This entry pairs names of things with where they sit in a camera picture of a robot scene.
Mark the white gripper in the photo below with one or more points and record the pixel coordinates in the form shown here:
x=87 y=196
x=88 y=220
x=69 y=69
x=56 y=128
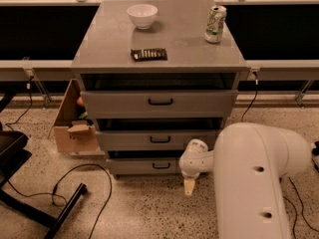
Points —
x=188 y=165

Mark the grey bottom drawer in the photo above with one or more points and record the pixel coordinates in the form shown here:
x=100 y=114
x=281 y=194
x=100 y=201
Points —
x=130 y=166

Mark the grey drawer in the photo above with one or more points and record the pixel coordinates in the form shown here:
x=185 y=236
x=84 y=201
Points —
x=130 y=166
x=153 y=139
x=158 y=104

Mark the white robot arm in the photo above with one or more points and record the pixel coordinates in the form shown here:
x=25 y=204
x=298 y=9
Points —
x=247 y=161

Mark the grey middle drawer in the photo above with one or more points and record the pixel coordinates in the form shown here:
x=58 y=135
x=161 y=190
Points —
x=153 y=139

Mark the grey drawer cabinet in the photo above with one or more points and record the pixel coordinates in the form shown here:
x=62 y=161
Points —
x=103 y=63

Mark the grey top drawer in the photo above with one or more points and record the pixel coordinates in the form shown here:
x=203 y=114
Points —
x=158 y=104

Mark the brown cardboard box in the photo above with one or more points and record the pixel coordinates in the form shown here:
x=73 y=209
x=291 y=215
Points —
x=73 y=134

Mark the white green soda can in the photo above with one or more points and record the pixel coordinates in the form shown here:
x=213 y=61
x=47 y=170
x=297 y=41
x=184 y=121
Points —
x=215 y=23

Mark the white ceramic bowl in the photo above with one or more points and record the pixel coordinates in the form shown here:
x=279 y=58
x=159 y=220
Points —
x=142 y=15

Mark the black office chair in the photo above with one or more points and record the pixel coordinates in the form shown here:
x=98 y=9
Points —
x=46 y=180

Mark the metal rail bracket right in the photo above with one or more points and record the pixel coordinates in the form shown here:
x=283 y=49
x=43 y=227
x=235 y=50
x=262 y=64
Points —
x=302 y=92

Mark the metal rail bracket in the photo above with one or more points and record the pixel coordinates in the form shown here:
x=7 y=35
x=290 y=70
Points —
x=33 y=78
x=302 y=92

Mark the metal rail bracket left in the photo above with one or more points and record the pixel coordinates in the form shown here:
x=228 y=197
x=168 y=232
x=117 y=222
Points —
x=33 y=78

